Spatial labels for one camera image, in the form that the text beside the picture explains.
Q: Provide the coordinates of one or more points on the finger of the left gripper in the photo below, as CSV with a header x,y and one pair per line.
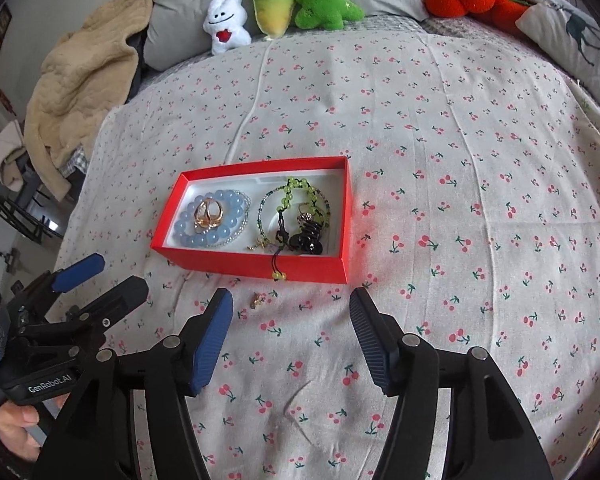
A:
x,y
69,278
114,304

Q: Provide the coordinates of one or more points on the deer print pillow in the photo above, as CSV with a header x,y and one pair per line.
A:
x,y
569,36

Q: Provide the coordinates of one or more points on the cherry print bedsheet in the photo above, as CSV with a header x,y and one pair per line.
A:
x,y
475,173

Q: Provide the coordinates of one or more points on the red jewelry box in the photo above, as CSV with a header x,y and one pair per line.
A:
x,y
264,200

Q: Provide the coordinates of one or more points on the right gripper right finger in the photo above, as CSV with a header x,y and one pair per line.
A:
x,y
380,338

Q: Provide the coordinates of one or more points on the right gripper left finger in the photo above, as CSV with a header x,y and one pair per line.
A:
x,y
203,336

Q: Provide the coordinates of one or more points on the gold ring ornament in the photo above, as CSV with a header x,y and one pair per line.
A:
x,y
209,214

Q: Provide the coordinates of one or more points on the beige quilted blanket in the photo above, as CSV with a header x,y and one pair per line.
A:
x,y
88,73

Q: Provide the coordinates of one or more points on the small gold charm earring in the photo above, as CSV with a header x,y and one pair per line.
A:
x,y
258,300

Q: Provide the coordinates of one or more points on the black hair claw clip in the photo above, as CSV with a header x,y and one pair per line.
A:
x,y
308,239

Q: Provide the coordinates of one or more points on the person's left hand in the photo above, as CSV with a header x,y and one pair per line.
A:
x,y
14,422

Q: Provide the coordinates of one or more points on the white bunny plush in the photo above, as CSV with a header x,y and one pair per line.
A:
x,y
225,24

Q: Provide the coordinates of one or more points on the green yellow carrot plush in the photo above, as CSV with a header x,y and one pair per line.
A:
x,y
273,17

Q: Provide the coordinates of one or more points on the green tree plush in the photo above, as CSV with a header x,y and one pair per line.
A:
x,y
326,14

